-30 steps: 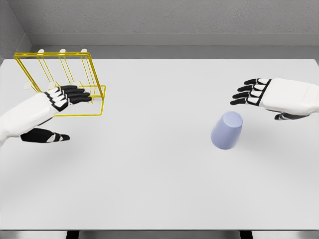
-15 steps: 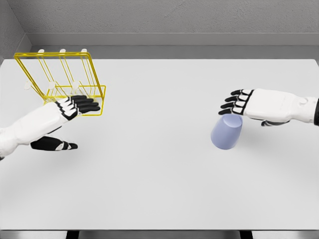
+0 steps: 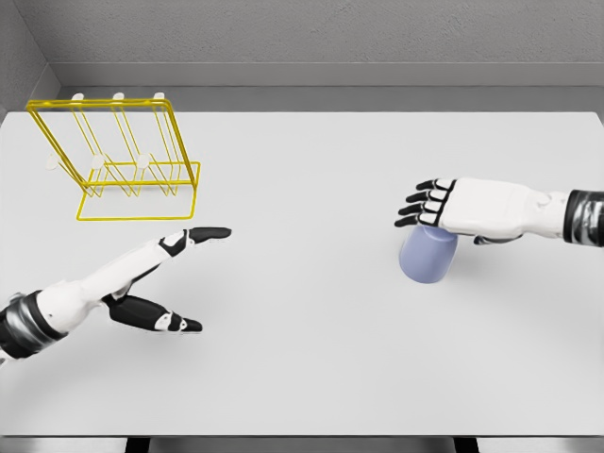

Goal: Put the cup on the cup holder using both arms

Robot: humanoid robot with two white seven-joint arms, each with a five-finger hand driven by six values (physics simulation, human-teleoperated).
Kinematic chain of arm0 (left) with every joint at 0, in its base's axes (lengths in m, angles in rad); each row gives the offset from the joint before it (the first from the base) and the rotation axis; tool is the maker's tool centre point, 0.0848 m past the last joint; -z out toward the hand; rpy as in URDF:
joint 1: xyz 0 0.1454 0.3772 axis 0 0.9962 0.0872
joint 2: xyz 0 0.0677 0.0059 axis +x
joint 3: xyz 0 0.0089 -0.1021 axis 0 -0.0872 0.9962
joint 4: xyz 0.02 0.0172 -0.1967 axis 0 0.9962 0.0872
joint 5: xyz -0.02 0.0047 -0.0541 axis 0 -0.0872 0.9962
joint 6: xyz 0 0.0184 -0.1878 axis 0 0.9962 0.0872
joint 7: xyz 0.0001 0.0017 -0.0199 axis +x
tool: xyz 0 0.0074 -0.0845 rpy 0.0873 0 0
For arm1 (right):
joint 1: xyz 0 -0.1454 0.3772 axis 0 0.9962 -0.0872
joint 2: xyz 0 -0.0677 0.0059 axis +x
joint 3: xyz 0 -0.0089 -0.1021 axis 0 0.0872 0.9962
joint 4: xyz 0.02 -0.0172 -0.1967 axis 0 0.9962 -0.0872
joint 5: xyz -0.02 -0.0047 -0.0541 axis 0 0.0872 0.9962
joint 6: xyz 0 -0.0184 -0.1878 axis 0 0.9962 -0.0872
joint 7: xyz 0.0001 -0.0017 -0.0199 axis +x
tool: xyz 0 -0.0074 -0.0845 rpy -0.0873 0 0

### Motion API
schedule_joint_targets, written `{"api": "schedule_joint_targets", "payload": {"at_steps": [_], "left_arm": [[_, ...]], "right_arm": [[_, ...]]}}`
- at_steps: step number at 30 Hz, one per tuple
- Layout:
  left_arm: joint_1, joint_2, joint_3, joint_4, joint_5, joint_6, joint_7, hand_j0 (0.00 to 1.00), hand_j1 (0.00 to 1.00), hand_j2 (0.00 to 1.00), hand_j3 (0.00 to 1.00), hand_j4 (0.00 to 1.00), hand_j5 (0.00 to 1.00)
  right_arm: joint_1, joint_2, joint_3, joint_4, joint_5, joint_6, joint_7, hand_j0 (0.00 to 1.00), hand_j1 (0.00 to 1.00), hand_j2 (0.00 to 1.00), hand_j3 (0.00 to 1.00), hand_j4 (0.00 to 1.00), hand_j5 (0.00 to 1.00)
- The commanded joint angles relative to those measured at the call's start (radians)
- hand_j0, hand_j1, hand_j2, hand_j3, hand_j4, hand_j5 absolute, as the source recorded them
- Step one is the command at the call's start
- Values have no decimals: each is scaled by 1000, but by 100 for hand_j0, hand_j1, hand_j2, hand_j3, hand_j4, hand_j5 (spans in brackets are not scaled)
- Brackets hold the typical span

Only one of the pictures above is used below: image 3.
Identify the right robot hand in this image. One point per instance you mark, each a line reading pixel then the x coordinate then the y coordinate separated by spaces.
pixel 476 207

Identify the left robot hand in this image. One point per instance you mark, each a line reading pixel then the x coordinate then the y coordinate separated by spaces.
pixel 123 271

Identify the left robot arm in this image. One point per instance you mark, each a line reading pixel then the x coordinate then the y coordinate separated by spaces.
pixel 42 311

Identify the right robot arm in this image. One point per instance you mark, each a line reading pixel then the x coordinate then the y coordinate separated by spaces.
pixel 575 217

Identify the lavender cup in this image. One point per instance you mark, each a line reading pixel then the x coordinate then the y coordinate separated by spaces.
pixel 427 257

